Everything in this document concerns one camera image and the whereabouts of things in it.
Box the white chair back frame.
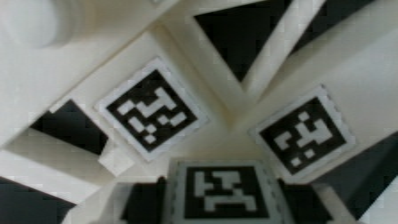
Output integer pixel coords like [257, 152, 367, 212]
[0, 0, 398, 224]

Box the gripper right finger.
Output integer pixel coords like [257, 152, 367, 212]
[312, 184, 360, 224]

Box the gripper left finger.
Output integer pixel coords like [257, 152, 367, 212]
[88, 183, 133, 224]

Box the white marker cube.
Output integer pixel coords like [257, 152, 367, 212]
[161, 160, 295, 224]

